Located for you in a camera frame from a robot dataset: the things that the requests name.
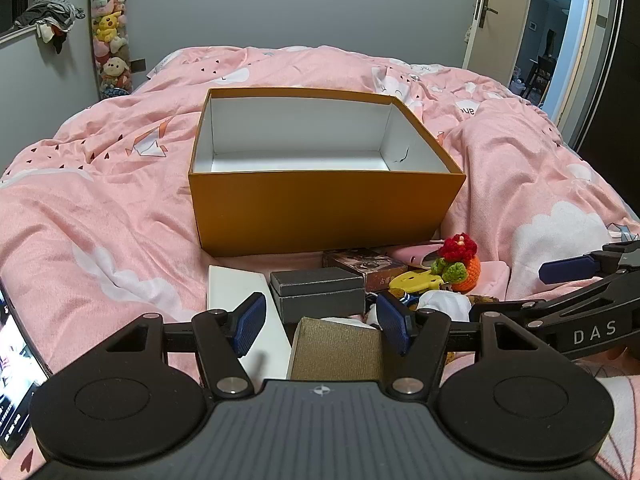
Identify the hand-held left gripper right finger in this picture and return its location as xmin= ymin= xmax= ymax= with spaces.
xmin=376 ymin=292 xmax=544 ymax=401

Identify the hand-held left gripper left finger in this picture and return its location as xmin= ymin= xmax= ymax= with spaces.
xmin=102 ymin=291 xmax=267 ymax=401

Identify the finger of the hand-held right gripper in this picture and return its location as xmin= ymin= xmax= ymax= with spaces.
xmin=469 ymin=296 xmax=557 ymax=330
xmin=539 ymin=242 xmax=640 ymax=285

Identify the white box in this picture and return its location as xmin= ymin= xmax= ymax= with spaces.
xmin=206 ymin=265 xmax=293 ymax=396

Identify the tan textured box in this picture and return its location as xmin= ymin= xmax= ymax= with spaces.
xmin=288 ymin=316 xmax=383 ymax=382

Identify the brown printed card box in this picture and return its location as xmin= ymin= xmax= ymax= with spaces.
xmin=322 ymin=247 xmax=411 ymax=293

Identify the dark grey box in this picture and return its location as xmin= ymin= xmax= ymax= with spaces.
xmin=270 ymin=267 xmax=366 ymax=325

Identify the orange cardboard box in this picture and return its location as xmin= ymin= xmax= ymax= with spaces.
xmin=188 ymin=88 xmax=467 ymax=257

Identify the yellow toy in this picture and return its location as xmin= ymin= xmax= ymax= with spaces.
xmin=389 ymin=269 xmax=446 ymax=295

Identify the crocheted orange with red flower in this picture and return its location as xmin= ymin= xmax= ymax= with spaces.
xmin=431 ymin=233 xmax=482 ymax=293

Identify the white cloth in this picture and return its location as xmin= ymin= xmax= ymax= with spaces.
xmin=417 ymin=291 xmax=472 ymax=322

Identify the pink perforated item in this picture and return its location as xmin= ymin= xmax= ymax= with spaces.
xmin=395 ymin=242 xmax=446 ymax=269

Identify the pink printed blanket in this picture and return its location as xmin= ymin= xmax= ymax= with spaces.
xmin=0 ymin=45 xmax=640 ymax=480

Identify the dark wardrobe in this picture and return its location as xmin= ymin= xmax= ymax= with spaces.
xmin=580 ymin=0 xmax=640 ymax=181

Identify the white door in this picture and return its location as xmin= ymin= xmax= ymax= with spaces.
xmin=462 ymin=0 xmax=536 ymax=86

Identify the smartphone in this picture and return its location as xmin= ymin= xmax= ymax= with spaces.
xmin=0 ymin=277 xmax=51 ymax=456

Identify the clear tube of plush toys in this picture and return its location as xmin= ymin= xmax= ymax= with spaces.
xmin=87 ymin=0 xmax=133 ymax=101

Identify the pile of grey clothes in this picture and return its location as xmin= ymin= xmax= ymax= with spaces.
xmin=12 ymin=0 xmax=86 ymax=53

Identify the metal door handle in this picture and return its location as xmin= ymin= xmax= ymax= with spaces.
xmin=475 ymin=0 xmax=499 ymax=28

